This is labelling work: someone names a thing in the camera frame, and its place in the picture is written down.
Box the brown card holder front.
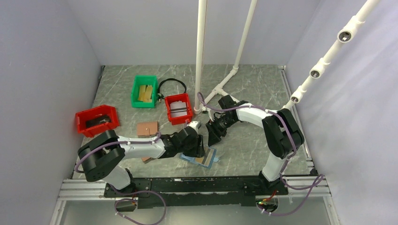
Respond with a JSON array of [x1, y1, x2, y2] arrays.
[[141, 157, 152, 163]]

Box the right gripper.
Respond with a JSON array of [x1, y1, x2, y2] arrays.
[[206, 115, 237, 147]]

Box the white card in red bin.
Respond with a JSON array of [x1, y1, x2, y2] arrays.
[[170, 101, 188, 118]]

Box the small red plastic bin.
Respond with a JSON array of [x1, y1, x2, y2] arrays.
[[165, 93, 193, 125]]

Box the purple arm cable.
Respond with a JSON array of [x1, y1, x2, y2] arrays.
[[74, 132, 168, 225], [197, 92, 325, 217]]

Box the blue card holder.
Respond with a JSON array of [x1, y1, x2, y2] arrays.
[[179, 146, 219, 169]]

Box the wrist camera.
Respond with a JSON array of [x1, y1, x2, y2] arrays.
[[186, 121, 201, 133], [201, 106, 212, 120]]

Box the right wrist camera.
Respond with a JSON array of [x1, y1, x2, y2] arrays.
[[201, 106, 212, 120]]

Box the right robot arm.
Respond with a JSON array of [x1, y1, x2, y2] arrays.
[[206, 95, 305, 195]]

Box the white pvc pipe frame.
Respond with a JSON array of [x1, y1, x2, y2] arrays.
[[193, 0, 257, 114]]

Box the brown card holder back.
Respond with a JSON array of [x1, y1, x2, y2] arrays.
[[136, 121, 159, 137]]

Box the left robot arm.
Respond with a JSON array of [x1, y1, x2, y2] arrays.
[[74, 127, 205, 182]]

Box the large red plastic bin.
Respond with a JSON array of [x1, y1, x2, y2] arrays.
[[75, 105, 120, 137]]

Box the green plastic bin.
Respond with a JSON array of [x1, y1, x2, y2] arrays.
[[130, 75, 158, 108]]

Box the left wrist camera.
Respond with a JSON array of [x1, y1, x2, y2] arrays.
[[186, 121, 201, 133]]

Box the black cable loop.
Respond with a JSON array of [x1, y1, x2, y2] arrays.
[[157, 78, 187, 103]]

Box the brown card holder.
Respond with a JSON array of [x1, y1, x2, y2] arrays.
[[136, 121, 159, 137], [141, 157, 152, 163]]

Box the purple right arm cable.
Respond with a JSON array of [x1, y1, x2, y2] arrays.
[[197, 92, 325, 217]]

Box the white pipe with sockets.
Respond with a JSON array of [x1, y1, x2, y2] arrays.
[[283, 0, 379, 110]]

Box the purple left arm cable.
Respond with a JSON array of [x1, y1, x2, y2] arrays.
[[74, 132, 168, 225]]

